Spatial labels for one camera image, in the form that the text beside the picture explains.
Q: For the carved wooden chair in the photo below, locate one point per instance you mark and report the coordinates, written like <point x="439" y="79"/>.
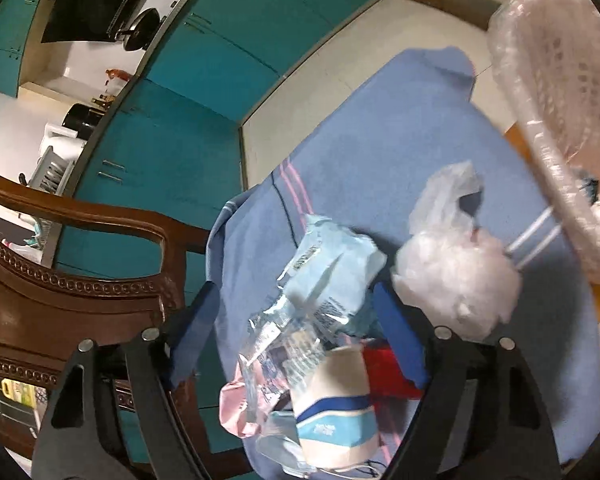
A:
<point x="55" y="305"/>

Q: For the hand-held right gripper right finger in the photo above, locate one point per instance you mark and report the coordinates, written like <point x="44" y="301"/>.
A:
<point x="400" y="345"/>

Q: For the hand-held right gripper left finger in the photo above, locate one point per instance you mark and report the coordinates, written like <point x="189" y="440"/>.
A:
<point x="195" y="325"/>

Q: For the blue striped blanket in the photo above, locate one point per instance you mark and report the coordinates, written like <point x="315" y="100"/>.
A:
<point x="380" y="160"/>

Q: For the white paper cup blue band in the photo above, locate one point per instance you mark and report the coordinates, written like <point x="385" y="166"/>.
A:
<point x="330" y="390"/>

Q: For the white dish rack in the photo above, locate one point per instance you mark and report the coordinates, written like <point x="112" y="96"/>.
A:
<point x="50" y="170"/>

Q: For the red wrapper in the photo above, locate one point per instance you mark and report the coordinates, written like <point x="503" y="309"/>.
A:
<point x="385" y="370"/>

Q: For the clear plastic wrapper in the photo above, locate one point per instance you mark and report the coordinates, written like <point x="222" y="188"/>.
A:
<point x="280" y="350"/>

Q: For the orange wooden board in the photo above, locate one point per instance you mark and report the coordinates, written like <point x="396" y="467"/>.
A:
<point x="517" y="142"/>

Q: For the orange bottle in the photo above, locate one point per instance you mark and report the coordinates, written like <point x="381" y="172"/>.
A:
<point x="117" y="76"/>

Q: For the black cooking pot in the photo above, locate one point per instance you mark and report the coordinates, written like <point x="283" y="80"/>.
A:
<point x="82" y="119"/>

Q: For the pink basket with plastic liner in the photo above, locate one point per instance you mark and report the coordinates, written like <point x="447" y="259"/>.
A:
<point x="555" y="85"/>

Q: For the black range hood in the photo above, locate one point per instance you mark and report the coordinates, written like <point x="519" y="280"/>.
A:
<point x="90" y="5"/>

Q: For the pink packet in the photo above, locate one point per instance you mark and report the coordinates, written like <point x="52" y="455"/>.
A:
<point x="235" y="405"/>

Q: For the white plastic bag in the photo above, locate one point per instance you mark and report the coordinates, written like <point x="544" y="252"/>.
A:
<point x="455" y="270"/>

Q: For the teal base cabinets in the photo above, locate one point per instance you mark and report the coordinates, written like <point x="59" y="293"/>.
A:
<point x="190" y="110"/>

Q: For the light blue wipes packet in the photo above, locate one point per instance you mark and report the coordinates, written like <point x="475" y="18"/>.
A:
<point x="330" y="255"/>

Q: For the black wok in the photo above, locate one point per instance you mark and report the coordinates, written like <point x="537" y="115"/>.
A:
<point x="140" y="27"/>

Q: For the teal wall cabinet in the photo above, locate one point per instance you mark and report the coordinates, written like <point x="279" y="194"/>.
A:
<point x="10" y="35"/>

